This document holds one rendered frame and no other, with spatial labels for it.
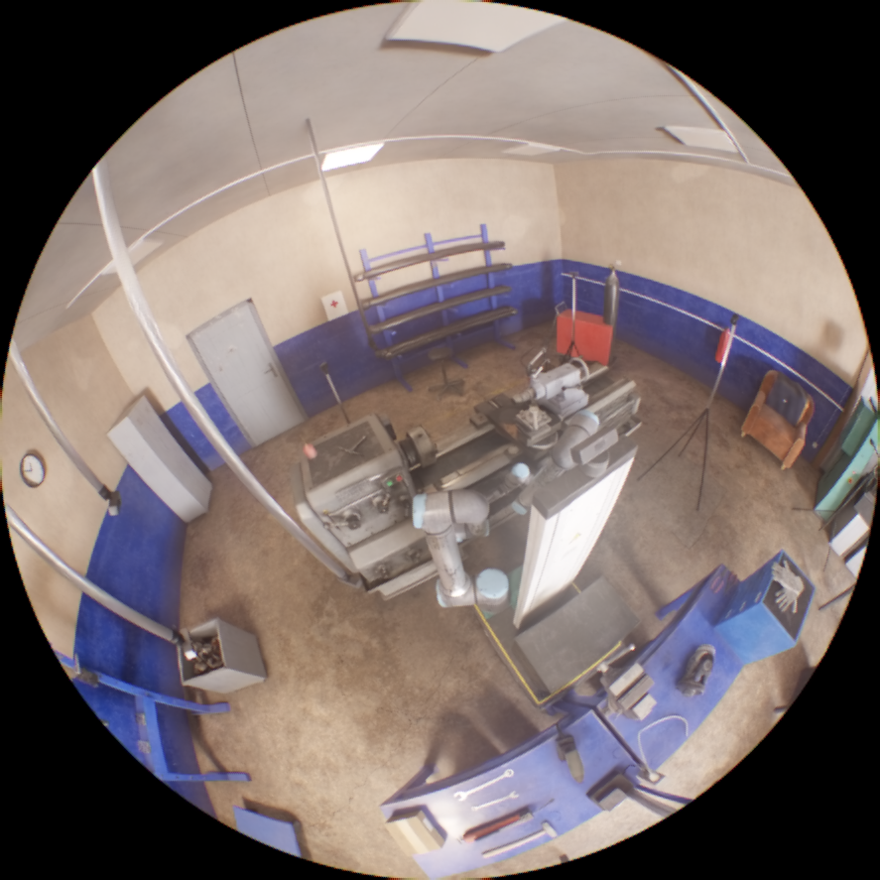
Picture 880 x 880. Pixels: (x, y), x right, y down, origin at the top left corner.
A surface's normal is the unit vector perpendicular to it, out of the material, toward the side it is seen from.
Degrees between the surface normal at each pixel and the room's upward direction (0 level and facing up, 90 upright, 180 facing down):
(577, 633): 0
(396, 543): 32
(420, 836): 0
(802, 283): 90
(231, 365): 90
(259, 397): 90
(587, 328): 90
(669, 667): 0
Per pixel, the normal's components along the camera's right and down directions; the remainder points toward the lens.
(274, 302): 0.45, 0.54
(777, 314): -0.87, 0.43
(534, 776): -0.18, -0.73
